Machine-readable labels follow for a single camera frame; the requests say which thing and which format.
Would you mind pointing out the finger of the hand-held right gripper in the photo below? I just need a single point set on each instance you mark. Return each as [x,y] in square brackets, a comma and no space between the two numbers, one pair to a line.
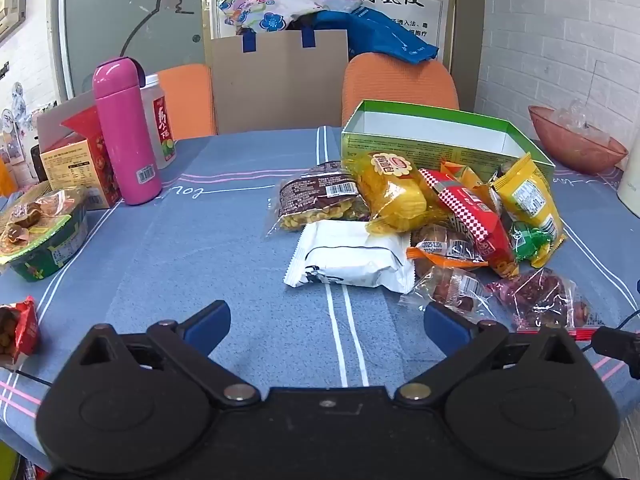
[620,351]

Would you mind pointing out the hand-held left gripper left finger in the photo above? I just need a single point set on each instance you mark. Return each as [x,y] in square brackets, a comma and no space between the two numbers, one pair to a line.
[211,321]

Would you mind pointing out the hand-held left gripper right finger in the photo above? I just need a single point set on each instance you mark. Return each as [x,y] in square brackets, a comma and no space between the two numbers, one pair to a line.
[444,324]

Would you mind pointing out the clear packet of brown snacks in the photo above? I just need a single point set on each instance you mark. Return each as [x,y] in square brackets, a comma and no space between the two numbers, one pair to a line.
[447,287]

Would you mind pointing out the orange-edged clear snack packet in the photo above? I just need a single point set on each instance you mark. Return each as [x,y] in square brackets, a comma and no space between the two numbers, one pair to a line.
[450,247]

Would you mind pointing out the red checkered snack packet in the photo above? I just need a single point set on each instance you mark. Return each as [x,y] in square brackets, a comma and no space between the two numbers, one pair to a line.
[475,215]

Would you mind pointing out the yellow snack packet white label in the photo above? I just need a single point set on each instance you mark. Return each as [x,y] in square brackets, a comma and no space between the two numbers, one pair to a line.
[532,200]

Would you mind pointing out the orange snack packet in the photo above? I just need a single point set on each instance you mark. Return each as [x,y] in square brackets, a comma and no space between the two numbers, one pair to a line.
[462,172]

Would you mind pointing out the green cardboard box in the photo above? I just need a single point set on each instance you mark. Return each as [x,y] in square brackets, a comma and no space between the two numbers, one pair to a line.
[425,130]

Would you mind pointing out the green tub of wrapped snacks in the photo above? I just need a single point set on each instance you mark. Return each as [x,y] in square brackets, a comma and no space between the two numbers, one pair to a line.
[42,232]

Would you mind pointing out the red dates packet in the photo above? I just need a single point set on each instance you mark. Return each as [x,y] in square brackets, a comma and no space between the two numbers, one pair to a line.
[542,297]

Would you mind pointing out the green wrapped candy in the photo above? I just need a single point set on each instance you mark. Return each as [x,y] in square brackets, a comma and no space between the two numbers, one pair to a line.
[529,240]

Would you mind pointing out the yellow corn snack packet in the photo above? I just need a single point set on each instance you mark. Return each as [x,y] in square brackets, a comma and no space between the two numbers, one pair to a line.
[395,192]

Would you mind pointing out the brown peanut packet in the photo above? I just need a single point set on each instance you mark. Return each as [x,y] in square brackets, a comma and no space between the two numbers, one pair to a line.
[315,195]

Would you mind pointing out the white thermos jug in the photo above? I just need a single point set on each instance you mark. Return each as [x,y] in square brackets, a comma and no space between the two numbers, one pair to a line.
[631,180]

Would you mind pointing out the small red snack packet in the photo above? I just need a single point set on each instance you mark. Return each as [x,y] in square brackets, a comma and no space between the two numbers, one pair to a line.
[20,330]

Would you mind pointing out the clear jar with red label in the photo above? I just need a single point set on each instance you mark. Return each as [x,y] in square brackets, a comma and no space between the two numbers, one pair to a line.
[162,125]

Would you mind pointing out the orange printed carton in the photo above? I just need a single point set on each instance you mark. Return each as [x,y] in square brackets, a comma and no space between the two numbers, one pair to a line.
[82,165]

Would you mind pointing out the pink plastic bowl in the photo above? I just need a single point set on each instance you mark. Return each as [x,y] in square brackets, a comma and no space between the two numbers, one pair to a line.
[575,152]

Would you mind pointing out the pink thermos bottle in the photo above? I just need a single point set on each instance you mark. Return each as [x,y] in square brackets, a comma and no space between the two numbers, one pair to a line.
[125,130]

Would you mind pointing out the orange chair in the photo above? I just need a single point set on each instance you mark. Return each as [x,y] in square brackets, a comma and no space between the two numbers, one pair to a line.
[187,102]
[400,85]

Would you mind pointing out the clear plastic wrappers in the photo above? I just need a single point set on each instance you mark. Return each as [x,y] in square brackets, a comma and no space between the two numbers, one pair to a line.
[575,117]

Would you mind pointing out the grey flat panel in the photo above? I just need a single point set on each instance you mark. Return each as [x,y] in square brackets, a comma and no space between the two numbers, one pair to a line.
[60,120]

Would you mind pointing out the blue plastic bag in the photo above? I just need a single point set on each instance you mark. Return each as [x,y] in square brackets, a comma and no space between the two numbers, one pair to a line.
[385,35]

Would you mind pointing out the white air conditioner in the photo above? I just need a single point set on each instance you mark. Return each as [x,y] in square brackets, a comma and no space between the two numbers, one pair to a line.
[11,7]

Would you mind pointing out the wall photo collage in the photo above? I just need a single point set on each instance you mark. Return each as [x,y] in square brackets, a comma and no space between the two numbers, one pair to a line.
[12,125]

